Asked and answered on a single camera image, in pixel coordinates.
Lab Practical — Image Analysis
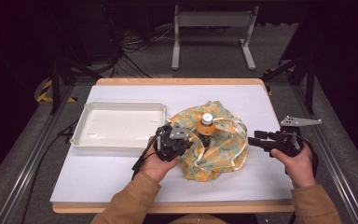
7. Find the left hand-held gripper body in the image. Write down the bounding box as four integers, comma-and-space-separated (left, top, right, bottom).
154, 122, 194, 162

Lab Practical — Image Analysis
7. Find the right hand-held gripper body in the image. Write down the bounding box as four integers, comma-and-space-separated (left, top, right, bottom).
262, 115, 323, 158

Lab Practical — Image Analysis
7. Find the orange label drink bottle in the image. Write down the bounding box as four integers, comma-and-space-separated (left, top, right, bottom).
196, 112, 216, 148

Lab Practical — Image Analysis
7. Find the orange print drawstring bag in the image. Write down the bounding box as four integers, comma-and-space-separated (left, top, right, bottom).
166, 100, 249, 183

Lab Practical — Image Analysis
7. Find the white plastic tray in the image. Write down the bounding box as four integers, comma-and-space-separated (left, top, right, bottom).
69, 101, 168, 154

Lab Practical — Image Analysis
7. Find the person's left hand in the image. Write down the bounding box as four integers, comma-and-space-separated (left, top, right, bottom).
141, 138, 182, 183

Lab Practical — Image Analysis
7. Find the person's right hand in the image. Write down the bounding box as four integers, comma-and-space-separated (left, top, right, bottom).
269, 145, 317, 189

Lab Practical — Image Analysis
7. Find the black stand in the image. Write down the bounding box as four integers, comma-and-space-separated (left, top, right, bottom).
261, 54, 319, 116
48, 54, 104, 116

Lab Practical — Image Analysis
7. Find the wooden table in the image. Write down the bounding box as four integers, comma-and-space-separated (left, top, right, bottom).
51, 77, 296, 215

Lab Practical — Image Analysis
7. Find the white table mat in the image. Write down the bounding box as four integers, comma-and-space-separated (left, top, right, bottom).
49, 84, 295, 205

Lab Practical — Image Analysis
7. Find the person's tan lap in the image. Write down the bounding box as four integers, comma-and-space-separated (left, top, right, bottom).
167, 213, 228, 224

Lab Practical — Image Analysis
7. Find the grey metal stand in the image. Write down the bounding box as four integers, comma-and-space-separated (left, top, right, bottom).
171, 4, 260, 71

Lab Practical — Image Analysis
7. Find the yellow black hazard tape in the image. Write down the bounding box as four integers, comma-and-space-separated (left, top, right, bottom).
35, 78, 78, 104

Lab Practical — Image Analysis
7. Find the aluminium rail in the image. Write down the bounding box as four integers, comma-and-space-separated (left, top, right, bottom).
0, 84, 76, 224
291, 83, 358, 224

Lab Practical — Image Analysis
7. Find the bundle of black floor cables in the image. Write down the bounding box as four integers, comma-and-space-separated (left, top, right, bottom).
103, 12, 176, 78

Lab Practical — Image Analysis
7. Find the black floor cable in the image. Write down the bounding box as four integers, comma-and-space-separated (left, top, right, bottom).
21, 120, 79, 224

